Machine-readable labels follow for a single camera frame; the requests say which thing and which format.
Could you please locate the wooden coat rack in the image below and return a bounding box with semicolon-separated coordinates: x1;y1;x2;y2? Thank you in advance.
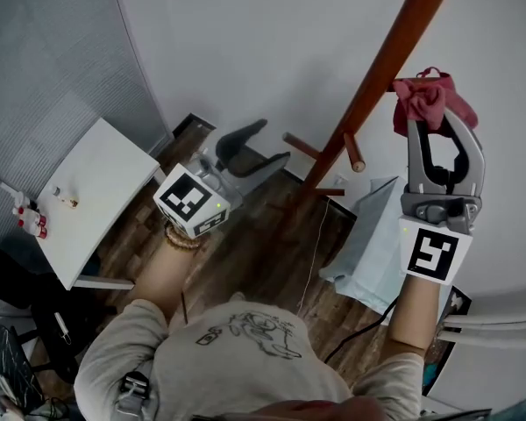
280;0;460;236

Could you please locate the small clear bottle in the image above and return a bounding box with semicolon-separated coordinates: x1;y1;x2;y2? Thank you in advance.
47;185;79;210

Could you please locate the person's left forearm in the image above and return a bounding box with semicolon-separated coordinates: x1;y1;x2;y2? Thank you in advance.
133;239;203;319

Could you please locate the black chest strap buckle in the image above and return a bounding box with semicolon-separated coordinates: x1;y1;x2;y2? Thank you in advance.
120;373;150;401

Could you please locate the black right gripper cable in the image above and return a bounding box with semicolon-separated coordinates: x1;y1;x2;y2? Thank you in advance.
323;296;400;363

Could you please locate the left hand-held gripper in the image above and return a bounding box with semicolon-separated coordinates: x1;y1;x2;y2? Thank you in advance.
153;118;293;239

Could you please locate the person's grey printed shirt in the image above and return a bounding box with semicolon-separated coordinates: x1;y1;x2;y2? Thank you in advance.
73;298;424;421

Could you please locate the white table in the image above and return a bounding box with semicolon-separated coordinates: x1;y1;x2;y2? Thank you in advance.
33;117;167;292

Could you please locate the person's right forearm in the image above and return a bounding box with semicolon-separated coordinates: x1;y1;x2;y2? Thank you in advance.
384;274;452;359

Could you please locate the white pipe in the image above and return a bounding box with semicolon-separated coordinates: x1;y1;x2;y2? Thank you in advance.
444;311;526;327
436;326;526;350

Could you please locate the black office chair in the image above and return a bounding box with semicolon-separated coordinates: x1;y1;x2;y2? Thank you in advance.
0;246;115;385

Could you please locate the person's beaded bracelet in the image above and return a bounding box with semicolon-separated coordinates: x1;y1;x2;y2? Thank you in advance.
164;221;203;250

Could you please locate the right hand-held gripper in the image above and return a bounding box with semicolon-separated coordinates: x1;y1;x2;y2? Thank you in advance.
397;109;487;286

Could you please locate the red label water bottle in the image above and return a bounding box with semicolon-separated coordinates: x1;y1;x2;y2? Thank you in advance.
11;204;41;219
17;217;48;239

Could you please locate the thin white cable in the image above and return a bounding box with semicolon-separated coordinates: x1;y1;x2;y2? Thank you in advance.
295;197;331;313

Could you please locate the black framed picture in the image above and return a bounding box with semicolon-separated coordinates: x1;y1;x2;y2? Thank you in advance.
446;284;473;318

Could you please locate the red cloth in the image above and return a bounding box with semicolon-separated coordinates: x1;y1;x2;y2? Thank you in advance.
392;66;480;138

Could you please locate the light blue floral covered box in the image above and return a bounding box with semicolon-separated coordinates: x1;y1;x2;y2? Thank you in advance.
318;175;455;319

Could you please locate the black marble round table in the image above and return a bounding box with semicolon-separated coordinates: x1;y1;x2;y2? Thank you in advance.
0;322;45;414

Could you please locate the small teal object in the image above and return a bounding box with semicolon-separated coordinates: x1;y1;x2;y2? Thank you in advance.
422;363;440;392

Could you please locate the white charger with cable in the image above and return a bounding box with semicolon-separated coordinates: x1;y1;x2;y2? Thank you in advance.
53;311;73;346

